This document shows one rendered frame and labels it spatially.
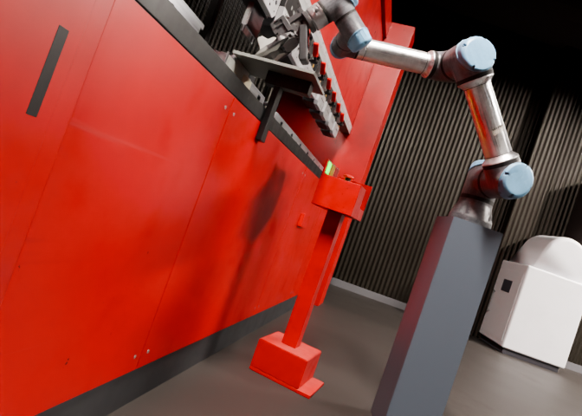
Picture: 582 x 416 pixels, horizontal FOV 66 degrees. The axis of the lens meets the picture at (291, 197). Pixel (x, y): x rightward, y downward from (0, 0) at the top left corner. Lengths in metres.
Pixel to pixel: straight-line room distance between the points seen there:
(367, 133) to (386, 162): 1.72
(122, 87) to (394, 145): 4.65
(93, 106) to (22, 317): 0.35
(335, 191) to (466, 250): 0.50
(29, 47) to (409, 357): 1.43
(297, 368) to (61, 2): 1.43
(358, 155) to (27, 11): 3.15
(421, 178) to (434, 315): 3.79
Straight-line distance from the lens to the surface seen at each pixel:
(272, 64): 1.37
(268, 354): 1.75
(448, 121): 5.52
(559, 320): 5.28
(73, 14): 0.57
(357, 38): 1.46
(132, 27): 0.80
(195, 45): 0.97
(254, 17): 1.52
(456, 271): 1.64
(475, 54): 1.57
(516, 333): 5.11
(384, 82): 3.68
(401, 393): 1.68
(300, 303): 1.75
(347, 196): 1.65
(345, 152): 3.54
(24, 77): 0.54
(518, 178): 1.59
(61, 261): 0.83
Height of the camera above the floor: 0.59
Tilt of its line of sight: 2 degrees up
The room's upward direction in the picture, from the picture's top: 20 degrees clockwise
